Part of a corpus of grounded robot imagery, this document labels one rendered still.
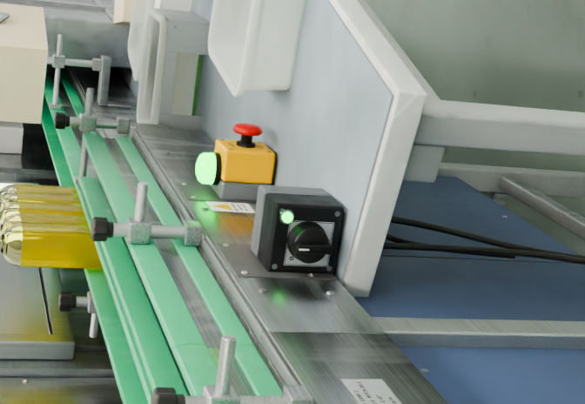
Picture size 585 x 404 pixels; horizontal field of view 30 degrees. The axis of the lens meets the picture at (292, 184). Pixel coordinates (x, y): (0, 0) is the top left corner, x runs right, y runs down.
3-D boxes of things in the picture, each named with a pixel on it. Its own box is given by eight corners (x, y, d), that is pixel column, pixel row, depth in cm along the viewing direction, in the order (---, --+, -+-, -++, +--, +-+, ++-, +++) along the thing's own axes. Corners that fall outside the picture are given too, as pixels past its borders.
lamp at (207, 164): (212, 180, 152) (191, 178, 151) (216, 149, 151) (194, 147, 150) (218, 189, 148) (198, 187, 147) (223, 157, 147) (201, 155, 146)
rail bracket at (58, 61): (128, 111, 255) (29, 104, 248) (135, 40, 251) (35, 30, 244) (131, 116, 251) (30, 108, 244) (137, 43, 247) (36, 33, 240)
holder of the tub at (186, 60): (178, 152, 213) (139, 150, 210) (194, 12, 206) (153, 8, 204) (196, 176, 197) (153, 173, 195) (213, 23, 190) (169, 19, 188)
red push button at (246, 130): (227, 144, 151) (231, 120, 150) (255, 145, 152) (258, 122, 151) (234, 151, 147) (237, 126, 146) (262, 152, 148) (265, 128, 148)
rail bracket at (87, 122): (121, 183, 192) (49, 179, 188) (130, 90, 188) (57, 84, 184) (123, 188, 189) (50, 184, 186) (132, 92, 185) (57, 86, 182)
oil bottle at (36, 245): (137, 259, 174) (-1, 255, 168) (141, 226, 173) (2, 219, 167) (143, 272, 169) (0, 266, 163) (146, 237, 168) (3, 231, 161)
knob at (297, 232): (322, 260, 122) (332, 270, 119) (284, 259, 120) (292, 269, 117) (328, 221, 121) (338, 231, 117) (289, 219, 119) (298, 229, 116)
